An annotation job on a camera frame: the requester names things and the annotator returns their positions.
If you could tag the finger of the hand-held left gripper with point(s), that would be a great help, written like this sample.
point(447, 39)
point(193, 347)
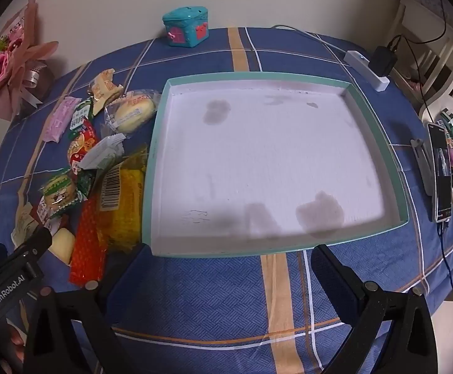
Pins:
point(35, 239)

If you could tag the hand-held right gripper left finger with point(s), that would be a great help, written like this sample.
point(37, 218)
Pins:
point(127, 280)

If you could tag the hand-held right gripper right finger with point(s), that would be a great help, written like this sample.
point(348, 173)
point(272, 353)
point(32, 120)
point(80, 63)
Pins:
point(335, 280)

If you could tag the pale cream snack wrapper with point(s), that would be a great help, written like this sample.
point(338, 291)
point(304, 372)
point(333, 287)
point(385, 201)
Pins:
point(25, 224)

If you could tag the cream cake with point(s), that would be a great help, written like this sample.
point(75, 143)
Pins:
point(62, 243)

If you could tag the red packet with white label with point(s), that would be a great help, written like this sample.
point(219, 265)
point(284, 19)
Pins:
point(45, 212)

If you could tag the long orange-red snack packet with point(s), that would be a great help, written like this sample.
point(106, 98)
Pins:
point(88, 249)

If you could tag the green round cake packet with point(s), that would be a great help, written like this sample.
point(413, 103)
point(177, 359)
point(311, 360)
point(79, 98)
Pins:
point(60, 187)

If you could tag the yellow snack packet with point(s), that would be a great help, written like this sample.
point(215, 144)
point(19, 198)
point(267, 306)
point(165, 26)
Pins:
point(127, 206)

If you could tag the red cartoon snack packet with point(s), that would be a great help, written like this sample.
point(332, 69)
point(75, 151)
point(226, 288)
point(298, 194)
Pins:
point(79, 148)

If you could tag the white grey snack packet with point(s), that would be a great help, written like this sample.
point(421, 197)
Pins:
point(101, 152)

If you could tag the pink snack packet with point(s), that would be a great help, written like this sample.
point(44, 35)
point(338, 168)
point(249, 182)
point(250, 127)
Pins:
point(60, 119)

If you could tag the green and white snack packet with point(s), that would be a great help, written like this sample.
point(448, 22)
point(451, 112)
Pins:
point(80, 119)

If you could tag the teal-rimmed white tray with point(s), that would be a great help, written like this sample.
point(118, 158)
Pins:
point(269, 156)

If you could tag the clear-wrapped pale bun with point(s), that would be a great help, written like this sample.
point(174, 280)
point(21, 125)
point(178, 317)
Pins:
point(133, 111)

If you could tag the beige snack packet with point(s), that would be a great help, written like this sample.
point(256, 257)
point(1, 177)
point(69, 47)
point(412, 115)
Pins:
point(103, 89)

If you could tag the blue plaid tablecloth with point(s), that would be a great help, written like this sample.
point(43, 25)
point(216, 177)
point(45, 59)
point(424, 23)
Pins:
point(195, 311)

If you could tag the smartphone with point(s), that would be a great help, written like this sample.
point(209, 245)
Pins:
point(440, 171)

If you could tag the pink flower bouquet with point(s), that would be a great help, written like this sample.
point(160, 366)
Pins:
point(12, 62)

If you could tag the white power strip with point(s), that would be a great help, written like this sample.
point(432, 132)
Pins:
point(360, 60)

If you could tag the black charger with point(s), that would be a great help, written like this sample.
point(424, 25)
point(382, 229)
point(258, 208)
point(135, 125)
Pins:
point(382, 60)

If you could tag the teal toy house box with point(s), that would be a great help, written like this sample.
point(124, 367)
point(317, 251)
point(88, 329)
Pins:
point(185, 23)

